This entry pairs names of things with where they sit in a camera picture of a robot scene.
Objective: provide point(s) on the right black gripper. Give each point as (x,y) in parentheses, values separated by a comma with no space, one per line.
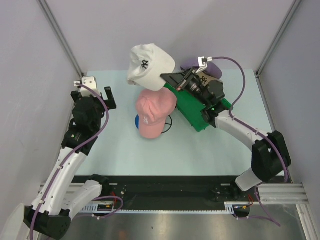
(177,80)

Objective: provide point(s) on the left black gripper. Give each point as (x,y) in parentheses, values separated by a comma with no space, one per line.
(110,102)

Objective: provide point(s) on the tan cap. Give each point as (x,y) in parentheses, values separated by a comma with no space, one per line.
(206,79)

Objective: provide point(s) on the blue mesh cap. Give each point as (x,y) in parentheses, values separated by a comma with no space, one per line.
(168,124)

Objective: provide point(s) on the white NY cap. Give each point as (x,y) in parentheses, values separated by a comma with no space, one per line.
(146,64)

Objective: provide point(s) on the pink LA cap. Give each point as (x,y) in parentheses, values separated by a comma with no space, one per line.
(153,108)

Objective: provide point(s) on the purple cap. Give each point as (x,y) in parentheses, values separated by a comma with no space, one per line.
(211,70)

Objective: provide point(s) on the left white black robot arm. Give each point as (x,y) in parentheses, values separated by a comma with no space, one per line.
(51,213)

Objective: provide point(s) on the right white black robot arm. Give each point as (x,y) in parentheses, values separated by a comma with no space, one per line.
(269,152)

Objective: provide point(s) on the green plastic tray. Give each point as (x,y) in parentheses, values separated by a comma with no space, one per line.
(201,109)

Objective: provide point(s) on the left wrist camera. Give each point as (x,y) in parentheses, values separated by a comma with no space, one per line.
(89,82)

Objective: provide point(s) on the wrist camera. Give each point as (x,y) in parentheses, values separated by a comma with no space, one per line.
(89,82)
(203,63)

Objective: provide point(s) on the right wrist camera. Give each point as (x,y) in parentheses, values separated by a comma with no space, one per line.
(203,63)

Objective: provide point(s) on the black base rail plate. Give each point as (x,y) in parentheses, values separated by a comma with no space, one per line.
(176,193)

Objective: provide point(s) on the left aluminium corner post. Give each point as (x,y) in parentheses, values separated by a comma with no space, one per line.
(53,23)

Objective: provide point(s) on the aluminium corner post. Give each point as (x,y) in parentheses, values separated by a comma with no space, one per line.
(53,23)
(279,35)

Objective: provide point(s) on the right aluminium corner post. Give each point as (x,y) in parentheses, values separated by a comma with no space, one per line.
(279,35)

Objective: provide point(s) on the aluminium frame beam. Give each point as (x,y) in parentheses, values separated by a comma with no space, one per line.
(282,193)

